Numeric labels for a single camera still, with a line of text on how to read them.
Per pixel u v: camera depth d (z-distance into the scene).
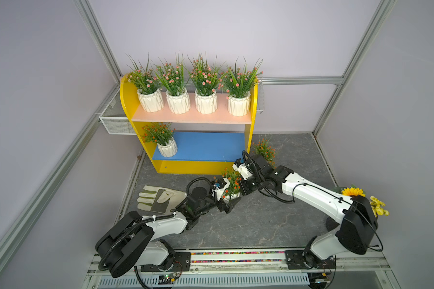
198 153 0.94
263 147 0.93
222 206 0.72
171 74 0.62
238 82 0.63
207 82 0.61
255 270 0.72
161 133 0.81
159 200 0.91
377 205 0.65
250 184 0.70
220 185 0.68
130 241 0.42
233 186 0.71
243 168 0.73
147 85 0.63
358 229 0.41
